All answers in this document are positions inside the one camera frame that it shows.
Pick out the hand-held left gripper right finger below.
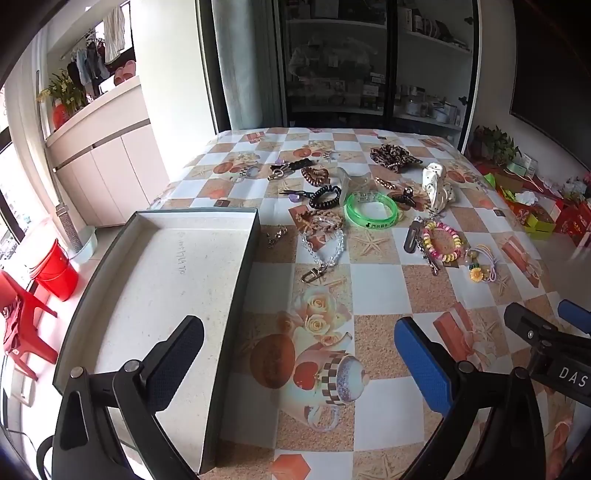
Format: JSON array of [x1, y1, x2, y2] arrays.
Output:
[[394, 316, 549, 480]]

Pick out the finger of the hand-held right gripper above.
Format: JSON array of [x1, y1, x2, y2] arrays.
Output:
[[503, 302, 560, 352], [557, 299, 591, 335]]

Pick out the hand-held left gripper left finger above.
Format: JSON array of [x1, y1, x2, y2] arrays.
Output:
[[51, 315, 205, 480]]

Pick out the purple hair tie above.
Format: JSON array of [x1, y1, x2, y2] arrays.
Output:
[[468, 244, 503, 296]]

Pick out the grey shallow box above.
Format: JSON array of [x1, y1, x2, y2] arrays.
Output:
[[52, 208, 262, 475]]

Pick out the colourful bead bracelet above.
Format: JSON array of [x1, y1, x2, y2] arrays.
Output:
[[421, 221, 465, 267]]

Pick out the clear crystal bead chain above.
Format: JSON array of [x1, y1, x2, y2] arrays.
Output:
[[300, 228, 347, 285]]

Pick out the green transparent bangle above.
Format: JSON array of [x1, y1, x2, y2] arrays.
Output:
[[344, 191, 399, 230]]

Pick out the small black hair claw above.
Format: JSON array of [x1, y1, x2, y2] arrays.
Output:
[[392, 186, 428, 209]]

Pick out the brown braided bracelet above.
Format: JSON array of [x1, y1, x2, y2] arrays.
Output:
[[300, 210, 345, 234]]

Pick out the checkered printed tablecloth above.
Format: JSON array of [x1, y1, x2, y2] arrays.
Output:
[[145, 127, 591, 480]]

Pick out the pile of gift boxes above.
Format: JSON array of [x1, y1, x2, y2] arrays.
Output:
[[480, 157, 591, 247]]

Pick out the light blue basin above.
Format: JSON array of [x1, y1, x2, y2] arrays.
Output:
[[69, 226, 99, 265]]

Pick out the red plastic bucket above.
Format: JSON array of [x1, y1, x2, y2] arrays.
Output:
[[30, 239, 80, 302]]

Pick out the red plastic chair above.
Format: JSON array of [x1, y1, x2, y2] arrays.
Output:
[[0, 270, 59, 381]]

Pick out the green leafy potted plant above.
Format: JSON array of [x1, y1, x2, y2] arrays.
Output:
[[471, 126, 522, 164]]

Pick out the clear plastic hair claw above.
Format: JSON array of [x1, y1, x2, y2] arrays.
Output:
[[337, 168, 373, 204]]

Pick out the black clip with purple charm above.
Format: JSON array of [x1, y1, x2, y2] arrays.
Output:
[[279, 187, 315, 204]]

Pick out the leopard print scrunchie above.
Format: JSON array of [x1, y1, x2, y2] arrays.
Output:
[[369, 144, 424, 174]]

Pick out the white low cabinet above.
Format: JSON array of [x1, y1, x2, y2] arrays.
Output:
[[44, 74, 171, 232]]

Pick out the yellow flowering potted plant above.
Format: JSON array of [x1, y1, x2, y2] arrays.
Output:
[[37, 69, 88, 130]]

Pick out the pink slippers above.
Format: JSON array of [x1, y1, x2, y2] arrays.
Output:
[[112, 60, 138, 86]]

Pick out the glass door display cabinet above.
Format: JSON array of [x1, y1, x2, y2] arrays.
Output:
[[274, 0, 478, 148]]

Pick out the grey curtain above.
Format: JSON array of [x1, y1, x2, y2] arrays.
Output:
[[211, 0, 288, 132]]

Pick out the hanging clothes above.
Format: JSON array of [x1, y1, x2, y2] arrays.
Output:
[[67, 4, 127, 86]]

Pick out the black cable loop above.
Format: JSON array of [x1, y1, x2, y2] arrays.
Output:
[[34, 436, 56, 480]]

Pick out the black spiral hair tie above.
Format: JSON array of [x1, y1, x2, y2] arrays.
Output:
[[308, 185, 342, 210]]

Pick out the dark wall board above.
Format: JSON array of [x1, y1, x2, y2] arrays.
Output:
[[509, 0, 591, 160]]

